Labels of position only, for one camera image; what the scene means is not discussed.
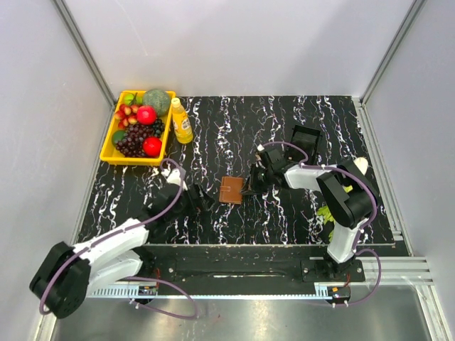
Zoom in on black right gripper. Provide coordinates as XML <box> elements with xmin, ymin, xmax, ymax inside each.
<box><xmin>240</xmin><ymin>163</ymin><xmax>274</xmax><ymax>195</ymax></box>

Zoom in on brown leather card holder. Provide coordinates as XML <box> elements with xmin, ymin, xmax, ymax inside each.
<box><xmin>219</xmin><ymin>176</ymin><xmax>244</xmax><ymax>205</ymax></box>

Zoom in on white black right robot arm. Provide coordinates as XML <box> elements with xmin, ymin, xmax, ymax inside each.
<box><xmin>240</xmin><ymin>148</ymin><xmax>378</xmax><ymax>281</ymax></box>

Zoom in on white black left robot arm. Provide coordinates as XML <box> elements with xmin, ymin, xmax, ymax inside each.
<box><xmin>29</xmin><ymin>168</ymin><xmax>214</xmax><ymax>319</ymax></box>

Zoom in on black plastic card box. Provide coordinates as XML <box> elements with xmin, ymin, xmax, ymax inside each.
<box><xmin>284</xmin><ymin>125</ymin><xmax>321</xmax><ymax>166</ymax></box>

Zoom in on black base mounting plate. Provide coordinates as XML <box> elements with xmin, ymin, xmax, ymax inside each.
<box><xmin>139</xmin><ymin>244</ymin><xmax>365</xmax><ymax>297</ymax></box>

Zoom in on red pomegranate lower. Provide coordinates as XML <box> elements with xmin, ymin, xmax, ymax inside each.
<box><xmin>142</xmin><ymin>136</ymin><xmax>162</xmax><ymax>158</ymax></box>

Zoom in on red pomegranate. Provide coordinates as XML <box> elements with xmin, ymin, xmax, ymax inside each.
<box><xmin>142</xmin><ymin>136</ymin><xmax>162</xmax><ymax>158</ymax></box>
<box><xmin>136</xmin><ymin>106</ymin><xmax>157</xmax><ymax>125</ymax></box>

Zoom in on yellow juice bottle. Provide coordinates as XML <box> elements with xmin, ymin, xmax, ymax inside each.
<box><xmin>171</xmin><ymin>97</ymin><xmax>193</xmax><ymax>144</ymax></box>

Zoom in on black grape bunch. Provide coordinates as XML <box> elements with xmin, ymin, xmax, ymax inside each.
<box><xmin>151</xmin><ymin>118</ymin><xmax>166</xmax><ymax>139</ymax></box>

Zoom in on dark purple grape bunch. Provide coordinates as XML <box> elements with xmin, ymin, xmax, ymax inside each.
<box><xmin>114</xmin><ymin>123</ymin><xmax>152</xmax><ymax>158</ymax></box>

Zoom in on red pomegranate upper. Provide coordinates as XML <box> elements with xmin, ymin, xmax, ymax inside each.
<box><xmin>136</xmin><ymin>106</ymin><xmax>157</xmax><ymax>125</ymax></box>

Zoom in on yellow plastic fruit tray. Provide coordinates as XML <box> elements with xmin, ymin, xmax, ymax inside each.
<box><xmin>100</xmin><ymin>90</ymin><xmax>176</xmax><ymax>166</ymax></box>

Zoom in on green lime fruit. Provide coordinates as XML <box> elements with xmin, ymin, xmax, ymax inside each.
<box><xmin>111</xmin><ymin>130</ymin><xmax>126</xmax><ymax>146</ymax></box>

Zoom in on green melon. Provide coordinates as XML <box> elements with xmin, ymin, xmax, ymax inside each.
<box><xmin>142</xmin><ymin>89</ymin><xmax>171</xmax><ymax>117</ymax></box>

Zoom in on small red fruit cluster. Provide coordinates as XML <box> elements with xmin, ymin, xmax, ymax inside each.
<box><xmin>114</xmin><ymin>104</ymin><xmax>139</xmax><ymax>130</ymax></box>

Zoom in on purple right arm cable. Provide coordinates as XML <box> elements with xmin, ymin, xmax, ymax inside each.
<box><xmin>256</xmin><ymin>141</ymin><xmax>383</xmax><ymax>308</ymax></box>

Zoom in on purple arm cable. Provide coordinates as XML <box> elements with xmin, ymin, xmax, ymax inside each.
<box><xmin>256</xmin><ymin>141</ymin><xmax>383</xmax><ymax>308</ymax></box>
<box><xmin>38</xmin><ymin>158</ymin><xmax>202</xmax><ymax>320</ymax></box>

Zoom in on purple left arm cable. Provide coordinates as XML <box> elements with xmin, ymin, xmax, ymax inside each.
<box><xmin>38</xmin><ymin>158</ymin><xmax>202</xmax><ymax>320</ymax></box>

